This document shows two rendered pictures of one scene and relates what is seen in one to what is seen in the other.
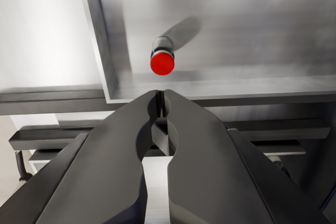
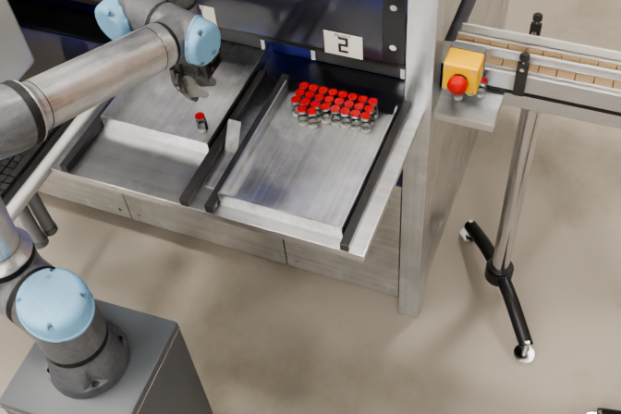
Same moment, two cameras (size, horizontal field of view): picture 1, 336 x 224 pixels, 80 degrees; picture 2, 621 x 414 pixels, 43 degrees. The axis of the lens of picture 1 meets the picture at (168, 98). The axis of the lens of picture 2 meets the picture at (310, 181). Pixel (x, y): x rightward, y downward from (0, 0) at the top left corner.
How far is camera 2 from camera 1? 163 cm
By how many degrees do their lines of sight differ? 61
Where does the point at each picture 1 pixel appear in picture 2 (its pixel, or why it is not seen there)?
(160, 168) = (281, 154)
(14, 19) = (159, 174)
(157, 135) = (232, 127)
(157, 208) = (328, 172)
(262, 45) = (225, 98)
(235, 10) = (204, 104)
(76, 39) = (180, 158)
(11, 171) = not seen: outside the picture
